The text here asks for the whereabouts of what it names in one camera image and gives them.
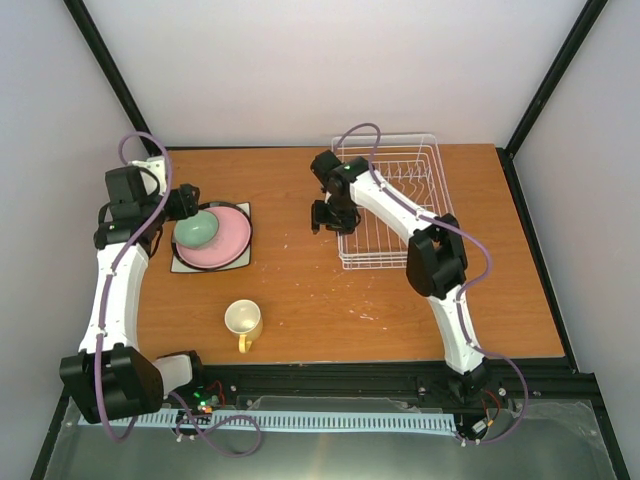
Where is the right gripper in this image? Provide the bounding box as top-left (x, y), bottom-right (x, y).
top-left (311, 196), bottom-right (356, 237)

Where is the green ceramic bowl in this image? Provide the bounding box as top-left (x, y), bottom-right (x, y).
top-left (174, 210), bottom-right (219, 249)

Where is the pink round plate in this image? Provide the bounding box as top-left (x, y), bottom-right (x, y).
top-left (174, 205), bottom-right (252, 270)

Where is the white wire dish rack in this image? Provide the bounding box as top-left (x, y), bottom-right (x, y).
top-left (331, 133), bottom-right (454, 270)

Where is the yellow mug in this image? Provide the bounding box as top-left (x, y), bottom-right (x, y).
top-left (224, 299), bottom-right (263, 354)

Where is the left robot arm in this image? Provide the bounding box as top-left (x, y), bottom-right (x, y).
top-left (59, 156), bottom-right (208, 424)

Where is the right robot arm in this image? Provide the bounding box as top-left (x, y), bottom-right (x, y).
top-left (310, 150), bottom-right (490, 405)

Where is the square black-rimmed plate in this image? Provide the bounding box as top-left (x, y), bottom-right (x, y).
top-left (169, 201), bottom-right (254, 274)

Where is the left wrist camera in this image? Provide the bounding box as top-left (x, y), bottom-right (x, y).
top-left (131, 156), bottom-right (167, 192)

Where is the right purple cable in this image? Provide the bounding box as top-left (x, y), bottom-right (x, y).
top-left (330, 122), bottom-right (530, 448)

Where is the purple cable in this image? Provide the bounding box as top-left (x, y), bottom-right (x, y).
top-left (94, 131), bottom-right (263, 457)
top-left (330, 122), bottom-right (530, 448)

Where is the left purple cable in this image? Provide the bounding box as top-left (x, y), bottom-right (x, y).
top-left (94, 131), bottom-right (263, 457)

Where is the blue slotted cable duct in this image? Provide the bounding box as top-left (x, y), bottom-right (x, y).
top-left (107, 405), bottom-right (457, 434)

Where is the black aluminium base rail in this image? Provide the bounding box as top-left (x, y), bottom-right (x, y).
top-left (197, 358), bottom-right (604, 413)

